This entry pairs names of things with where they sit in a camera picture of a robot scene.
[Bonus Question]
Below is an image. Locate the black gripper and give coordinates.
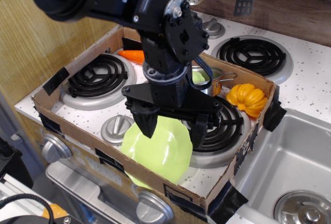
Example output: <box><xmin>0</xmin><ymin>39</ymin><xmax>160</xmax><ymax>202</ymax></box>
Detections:
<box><xmin>122</xmin><ymin>67</ymin><xmax>222</xmax><ymax>149</ymax></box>

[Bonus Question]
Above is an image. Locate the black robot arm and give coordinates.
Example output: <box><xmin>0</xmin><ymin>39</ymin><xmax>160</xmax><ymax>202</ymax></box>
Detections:
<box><xmin>33</xmin><ymin>0</ymin><xmax>222</xmax><ymax>148</ymax></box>

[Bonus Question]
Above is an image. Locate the green toy broccoli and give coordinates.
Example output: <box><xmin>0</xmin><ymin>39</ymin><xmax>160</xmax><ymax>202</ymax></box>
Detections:
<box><xmin>192</xmin><ymin>71</ymin><xmax>206</xmax><ymax>84</ymax></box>

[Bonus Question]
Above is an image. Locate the small steel pan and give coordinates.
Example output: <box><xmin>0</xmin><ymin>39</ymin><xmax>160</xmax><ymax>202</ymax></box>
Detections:
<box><xmin>192</xmin><ymin>66</ymin><xmax>237</xmax><ymax>97</ymax></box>

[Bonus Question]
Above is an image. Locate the light green plastic plate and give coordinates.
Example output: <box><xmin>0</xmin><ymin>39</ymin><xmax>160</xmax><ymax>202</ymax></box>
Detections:
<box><xmin>121</xmin><ymin>116</ymin><xmax>193</xmax><ymax>183</ymax></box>

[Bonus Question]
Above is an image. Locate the front right black burner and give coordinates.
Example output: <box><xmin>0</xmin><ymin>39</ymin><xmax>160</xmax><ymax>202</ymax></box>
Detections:
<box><xmin>189</xmin><ymin>96</ymin><xmax>251</xmax><ymax>169</ymax></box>

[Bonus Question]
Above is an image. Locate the black burner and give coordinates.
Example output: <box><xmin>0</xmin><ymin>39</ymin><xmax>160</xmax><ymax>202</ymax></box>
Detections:
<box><xmin>189</xmin><ymin>96</ymin><xmax>251</xmax><ymax>169</ymax></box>
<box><xmin>212</xmin><ymin>35</ymin><xmax>294</xmax><ymax>85</ymax></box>
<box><xmin>60</xmin><ymin>53</ymin><xmax>137</xmax><ymax>111</ymax></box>

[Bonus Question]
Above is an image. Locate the grey stovetop knob front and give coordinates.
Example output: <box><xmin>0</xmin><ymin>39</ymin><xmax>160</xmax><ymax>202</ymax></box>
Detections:
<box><xmin>100</xmin><ymin>115</ymin><xmax>134</xmax><ymax>146</ymax></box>

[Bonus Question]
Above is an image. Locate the grey stovetop knob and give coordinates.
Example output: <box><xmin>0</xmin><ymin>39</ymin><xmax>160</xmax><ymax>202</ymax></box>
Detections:
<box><xmin>203</xmin><ymin>18</ymin><xmax>225</xmax><ymax>39</ymax></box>
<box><xmin>100</xmin><ymin>115</ymin><xmax>134</xmax><ymax>146</ymax></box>

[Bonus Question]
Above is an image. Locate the orange toy carrot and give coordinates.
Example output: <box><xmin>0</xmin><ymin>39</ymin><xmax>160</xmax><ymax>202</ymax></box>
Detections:
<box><xmin>118</xmin><ymin>50</ymin><xmax>145</xmax><ymax>65</ymax></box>

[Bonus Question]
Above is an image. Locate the orange toy pumpkin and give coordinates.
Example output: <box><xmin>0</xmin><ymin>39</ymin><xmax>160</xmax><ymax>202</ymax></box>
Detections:
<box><xmin>226</xmin><ymin>83</ymin><xmax>267</xmax><ymax>118</ymax></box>

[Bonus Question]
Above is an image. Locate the front left black burner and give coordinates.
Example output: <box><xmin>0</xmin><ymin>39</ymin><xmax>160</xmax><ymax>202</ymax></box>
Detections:
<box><xmin>60</xmin><ymin>53</ymin><xmax>137</xmax><ymax>111</ymax></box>

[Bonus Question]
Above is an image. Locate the silver oven knob right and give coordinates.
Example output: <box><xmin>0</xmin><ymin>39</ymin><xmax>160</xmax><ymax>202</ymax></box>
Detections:
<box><xmin>136</xmin><ymin>190</ymin><xmax>174</xmax><ymax>224</ymax></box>

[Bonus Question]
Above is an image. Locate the silver oven knob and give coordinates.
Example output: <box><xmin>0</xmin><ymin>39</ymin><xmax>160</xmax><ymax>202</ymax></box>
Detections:
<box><xmin>41</xmin><ymin>133</ymin><xmax>72</xmax><ymax>163</ymax></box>
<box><xmin>136</xmin><ymin>190</ymin><xmax>174</xmax><ymax>224</ymax></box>

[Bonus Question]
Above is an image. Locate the grey stovetop knob back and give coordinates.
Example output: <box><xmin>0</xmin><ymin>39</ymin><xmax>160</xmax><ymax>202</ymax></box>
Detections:
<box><xmin>203</xmin><ymin>18</ymin><xmax>225</xmax><ymax>39</ymax></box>

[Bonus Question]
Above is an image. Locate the back right black burner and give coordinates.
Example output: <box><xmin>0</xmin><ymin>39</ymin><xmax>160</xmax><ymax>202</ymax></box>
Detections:
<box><xmin>212</xmin><ymin>35</ymin><xmax>294</xmax><ymax>85</ymax></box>

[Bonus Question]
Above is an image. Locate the cardboard fence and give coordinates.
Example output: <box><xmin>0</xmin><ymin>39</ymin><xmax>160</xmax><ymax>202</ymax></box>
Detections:
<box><xmin>33</xmin><ymin>27</ymin><xmax>285</xmax><ymax>223</ymax></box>

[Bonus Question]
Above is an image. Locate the silver oven knob left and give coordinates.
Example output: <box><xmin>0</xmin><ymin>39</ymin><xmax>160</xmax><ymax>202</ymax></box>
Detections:
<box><xmin>41</xmin><ymin>133</ymin><xmax>72</xmax><ymax>163</ymax></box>

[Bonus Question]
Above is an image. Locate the steel sink basin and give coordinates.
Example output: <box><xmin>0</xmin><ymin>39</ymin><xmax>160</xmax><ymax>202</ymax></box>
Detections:
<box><xmin>206</xmin><ymin>108</ymin><xmax>331</xmax><ymax>224</ymax></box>

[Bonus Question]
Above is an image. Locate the hanging grey slotted spatula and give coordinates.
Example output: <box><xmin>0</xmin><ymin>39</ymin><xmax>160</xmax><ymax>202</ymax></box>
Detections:
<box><xmin>233</xmin><ymin>0</ymin><xmax>254</xmax><ymax>17</ymax></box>

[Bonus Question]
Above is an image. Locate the orange object lower left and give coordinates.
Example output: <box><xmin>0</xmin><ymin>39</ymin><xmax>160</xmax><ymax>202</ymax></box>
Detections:
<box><xmin>41</xmin><ymin>203</ymin><xmax>68</xmax><ymax>219</ymax></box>

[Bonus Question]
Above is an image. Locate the steel sink drain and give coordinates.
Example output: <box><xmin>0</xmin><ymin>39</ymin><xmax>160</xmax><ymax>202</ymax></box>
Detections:
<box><xmin>273</xmin><ymin>190</ymin><xmax>330</xmax><ymax>223</ymax></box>

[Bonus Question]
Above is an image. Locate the silver oven door handle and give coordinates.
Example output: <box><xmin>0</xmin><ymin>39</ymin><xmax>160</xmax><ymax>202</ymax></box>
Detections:
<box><xmin>46</xmin><ymin>162</ymin><xmax>139</xmax><ymax>223</ymax></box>

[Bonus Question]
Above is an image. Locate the black braided cable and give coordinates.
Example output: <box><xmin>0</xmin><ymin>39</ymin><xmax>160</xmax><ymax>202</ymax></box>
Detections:
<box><xmin>0</xmin><ymin>193</ymin><xmax>55</xmax><ymax>224</ymax></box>

